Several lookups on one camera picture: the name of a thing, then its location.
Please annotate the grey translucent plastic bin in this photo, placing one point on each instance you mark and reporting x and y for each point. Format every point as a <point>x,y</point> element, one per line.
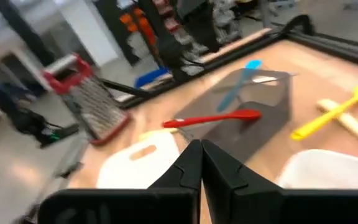
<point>269,99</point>

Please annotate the small blue silicone spoon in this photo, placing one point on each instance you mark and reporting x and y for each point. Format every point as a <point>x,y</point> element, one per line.
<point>253,64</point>

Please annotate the black aluminium table frame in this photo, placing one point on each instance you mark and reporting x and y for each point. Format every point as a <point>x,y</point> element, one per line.
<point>337,46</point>

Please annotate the red box grater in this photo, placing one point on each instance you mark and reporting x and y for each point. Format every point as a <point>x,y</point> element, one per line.
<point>98,109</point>

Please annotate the blue floor object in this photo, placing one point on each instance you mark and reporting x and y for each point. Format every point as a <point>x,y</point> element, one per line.
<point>152,77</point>

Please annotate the orange background object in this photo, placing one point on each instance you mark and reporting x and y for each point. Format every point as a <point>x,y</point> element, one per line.
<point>138,25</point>

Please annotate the large red silicone spoon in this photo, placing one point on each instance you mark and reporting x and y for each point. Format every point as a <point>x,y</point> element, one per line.
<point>210,119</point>

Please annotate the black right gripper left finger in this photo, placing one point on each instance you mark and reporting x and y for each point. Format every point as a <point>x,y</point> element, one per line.
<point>166,205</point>

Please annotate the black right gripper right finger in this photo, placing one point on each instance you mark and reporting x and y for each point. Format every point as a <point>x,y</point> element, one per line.
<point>259,205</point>

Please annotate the yellow silicone spatula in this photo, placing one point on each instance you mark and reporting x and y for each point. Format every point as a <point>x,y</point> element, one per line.
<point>322,119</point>

